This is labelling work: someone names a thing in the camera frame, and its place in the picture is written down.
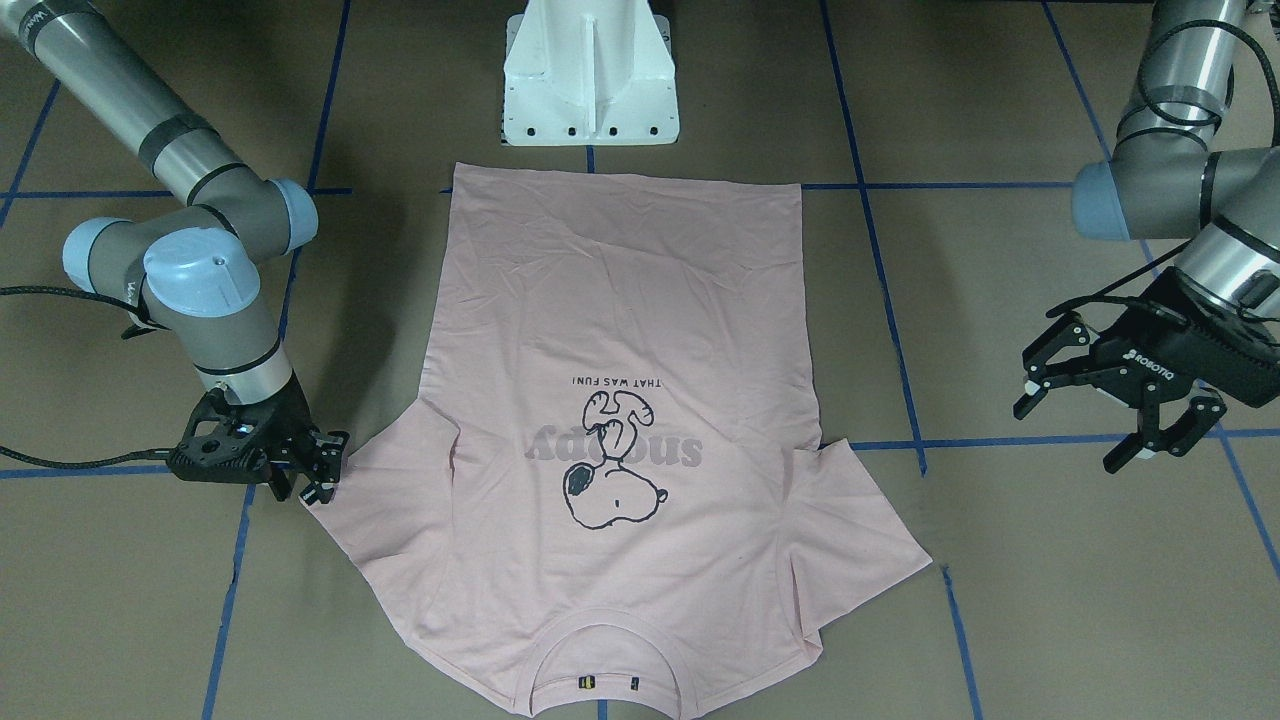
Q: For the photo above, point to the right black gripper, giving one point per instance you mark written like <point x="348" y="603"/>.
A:
<point x="279" y="421"/>

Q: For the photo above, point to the pink Snoopy t-shirt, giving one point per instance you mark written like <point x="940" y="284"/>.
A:
<point x="611" y="485"/>

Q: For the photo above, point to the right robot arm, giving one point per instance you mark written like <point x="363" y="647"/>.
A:
<point x="193" y="272"/>

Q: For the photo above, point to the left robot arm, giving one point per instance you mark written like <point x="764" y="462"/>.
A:
<point x="1166" y="181"/>

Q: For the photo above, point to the white camera post base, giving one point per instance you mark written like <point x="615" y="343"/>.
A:
<point x="579" y="73"/>

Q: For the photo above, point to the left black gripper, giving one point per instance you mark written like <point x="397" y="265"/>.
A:
<point x="1170" y="357"/>

